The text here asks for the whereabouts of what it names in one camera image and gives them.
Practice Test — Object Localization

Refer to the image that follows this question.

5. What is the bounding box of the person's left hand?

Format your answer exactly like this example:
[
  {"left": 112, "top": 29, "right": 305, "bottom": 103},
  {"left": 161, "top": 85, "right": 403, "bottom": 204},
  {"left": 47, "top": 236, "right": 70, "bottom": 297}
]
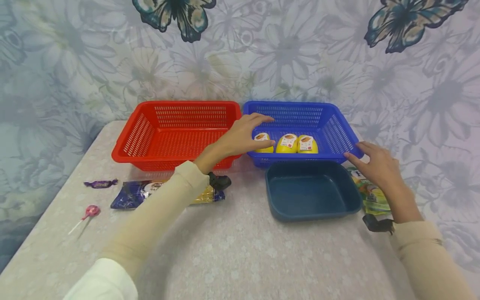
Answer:
[{"left": 193, "top": 113, "right": 276, "bottom": 174}]

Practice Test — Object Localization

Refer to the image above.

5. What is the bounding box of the person's right hand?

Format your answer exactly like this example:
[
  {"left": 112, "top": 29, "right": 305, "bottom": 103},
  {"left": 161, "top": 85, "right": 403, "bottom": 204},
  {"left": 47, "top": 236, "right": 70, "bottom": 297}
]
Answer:
[{"left": 343, "top": 141, "right": 413, "bottom": 209}]

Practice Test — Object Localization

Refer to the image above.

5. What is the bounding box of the person's left forearm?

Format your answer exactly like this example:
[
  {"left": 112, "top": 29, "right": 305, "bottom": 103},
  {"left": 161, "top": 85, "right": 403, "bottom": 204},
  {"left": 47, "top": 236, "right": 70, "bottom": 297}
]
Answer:
[{"left": 63, "top": 160, "right": 210, "bottom": 300}]

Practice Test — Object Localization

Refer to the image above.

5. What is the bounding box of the person's right forearm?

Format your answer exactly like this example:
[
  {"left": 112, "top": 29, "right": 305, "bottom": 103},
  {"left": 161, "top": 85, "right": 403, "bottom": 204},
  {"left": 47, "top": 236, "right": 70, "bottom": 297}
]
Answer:
[{"left": 389, "top": 190, "right": 478, "bottom": 300}]

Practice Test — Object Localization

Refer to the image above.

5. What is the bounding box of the yellow egg-shaped pack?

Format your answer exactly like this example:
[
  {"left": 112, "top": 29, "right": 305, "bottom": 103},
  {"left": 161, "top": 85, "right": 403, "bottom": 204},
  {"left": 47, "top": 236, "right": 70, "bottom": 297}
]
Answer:
[
  {"left": 297, "top": 135, "right": 319, "bottom": 154},
  {"left": 254, "top": 132, "right": 275, "bottom": 153},
  {"left": 275, "top": 133, "right": 299, "bottom": 154}
]

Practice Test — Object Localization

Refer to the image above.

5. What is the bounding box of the blue plastic basket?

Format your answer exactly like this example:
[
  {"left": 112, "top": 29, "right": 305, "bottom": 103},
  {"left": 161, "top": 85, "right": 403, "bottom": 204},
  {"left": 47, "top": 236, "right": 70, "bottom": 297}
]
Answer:
[{"left": 242, "top": 101, "right": 364, "bottom": 169}]

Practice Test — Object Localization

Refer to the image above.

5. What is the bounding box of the green snack packet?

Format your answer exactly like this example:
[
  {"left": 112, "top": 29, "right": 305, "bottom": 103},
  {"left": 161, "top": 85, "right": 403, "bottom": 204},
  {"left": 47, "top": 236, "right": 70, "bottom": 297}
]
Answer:
[{"left": 346, "top": 167, "right": 393, "bottom": 216}]

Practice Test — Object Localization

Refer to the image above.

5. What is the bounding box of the dark blue plastic tray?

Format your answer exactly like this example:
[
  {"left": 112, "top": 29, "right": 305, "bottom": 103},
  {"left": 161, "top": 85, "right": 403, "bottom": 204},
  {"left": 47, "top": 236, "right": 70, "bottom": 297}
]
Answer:
[{"left": 265, "top": 160, "right": 363, "bottom": 222}]

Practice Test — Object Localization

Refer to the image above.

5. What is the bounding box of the red plastic basket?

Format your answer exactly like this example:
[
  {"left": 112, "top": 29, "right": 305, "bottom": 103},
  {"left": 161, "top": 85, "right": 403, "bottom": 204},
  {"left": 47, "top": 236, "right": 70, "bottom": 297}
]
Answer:
[{"left": 111, "top": 100, "right": 243, "bottom": 172}]

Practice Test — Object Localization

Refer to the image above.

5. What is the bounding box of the blue and gold snack packet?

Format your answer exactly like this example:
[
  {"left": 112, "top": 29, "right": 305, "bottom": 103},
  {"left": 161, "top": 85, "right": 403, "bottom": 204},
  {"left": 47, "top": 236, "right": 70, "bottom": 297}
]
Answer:
[{"left": 110, "top": 179, "right": 226, "bottom": 210}]

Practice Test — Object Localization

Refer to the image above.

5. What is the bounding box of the purple wrapped candy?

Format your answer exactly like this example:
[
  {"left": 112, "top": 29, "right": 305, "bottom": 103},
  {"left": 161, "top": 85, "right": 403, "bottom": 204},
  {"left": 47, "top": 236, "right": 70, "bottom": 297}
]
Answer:
[{"left": 83, "top": 179, "right": 119, "bottom": 189}]

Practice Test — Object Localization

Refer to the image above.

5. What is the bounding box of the pink lollipop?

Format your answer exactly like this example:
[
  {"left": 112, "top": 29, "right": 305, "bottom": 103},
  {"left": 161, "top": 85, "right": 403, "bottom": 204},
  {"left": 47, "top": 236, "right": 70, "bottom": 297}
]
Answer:
[{"left": 67, "top": 205, "right": 101, "bottom": 235}]

